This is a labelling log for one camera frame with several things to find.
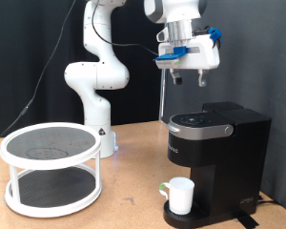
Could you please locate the black curtain backdrop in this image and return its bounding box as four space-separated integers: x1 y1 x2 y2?
0 0 166 139

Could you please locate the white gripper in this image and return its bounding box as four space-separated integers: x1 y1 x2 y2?
156 32 221 88

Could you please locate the silver metal pole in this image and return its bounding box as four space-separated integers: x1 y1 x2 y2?
158 68 167 122

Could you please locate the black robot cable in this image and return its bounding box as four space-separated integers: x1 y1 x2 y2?
0 0 160 151

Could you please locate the white two-tier turntable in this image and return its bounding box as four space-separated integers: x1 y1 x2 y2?
0 121 103 219

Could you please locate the grey backdrop panel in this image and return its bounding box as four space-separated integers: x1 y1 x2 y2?
163 0 286 216

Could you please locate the black power cord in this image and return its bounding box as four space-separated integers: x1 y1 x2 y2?
256 194 279 206

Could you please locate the blue cable clip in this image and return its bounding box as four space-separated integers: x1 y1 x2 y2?
207 27 224 46

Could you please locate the black Keurig coffee machine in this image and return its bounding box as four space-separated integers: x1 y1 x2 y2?
162 101 273 229

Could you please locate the white mug green handle mark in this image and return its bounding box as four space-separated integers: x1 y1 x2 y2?
158 177 195 216

